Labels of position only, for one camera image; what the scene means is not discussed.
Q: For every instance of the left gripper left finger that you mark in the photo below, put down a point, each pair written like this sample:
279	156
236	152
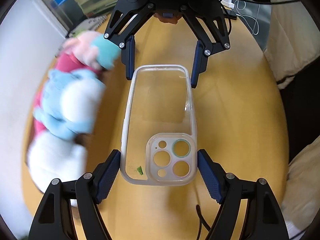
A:
53	218

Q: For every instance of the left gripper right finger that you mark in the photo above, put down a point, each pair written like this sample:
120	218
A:
263	217

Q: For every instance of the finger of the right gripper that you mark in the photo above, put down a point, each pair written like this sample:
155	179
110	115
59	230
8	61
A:
212	33
127	18

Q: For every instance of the pig plush teal shirt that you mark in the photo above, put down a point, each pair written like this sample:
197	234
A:
93	50

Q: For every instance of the white panda plush toy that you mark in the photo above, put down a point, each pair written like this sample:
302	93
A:
50	157

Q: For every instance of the blue plush cat toy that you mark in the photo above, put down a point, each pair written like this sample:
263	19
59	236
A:
67	102

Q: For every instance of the clear phone case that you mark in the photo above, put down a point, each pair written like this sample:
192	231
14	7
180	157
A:
159	135

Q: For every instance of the grey cloth bag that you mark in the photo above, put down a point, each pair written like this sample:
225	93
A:
88	24

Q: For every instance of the pink bear plush toy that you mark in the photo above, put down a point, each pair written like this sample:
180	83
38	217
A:
55	84

